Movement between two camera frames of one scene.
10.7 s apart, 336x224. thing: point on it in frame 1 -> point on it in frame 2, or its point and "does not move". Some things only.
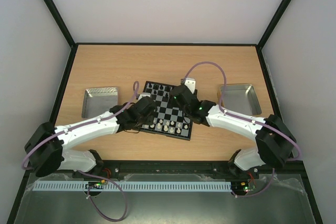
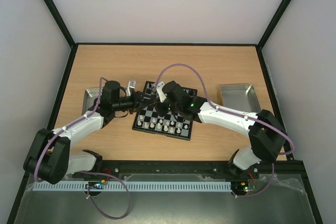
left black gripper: [149, 120] -> [138, 102]
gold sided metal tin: [242, 98] does not move
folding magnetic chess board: [170, 120] does not move
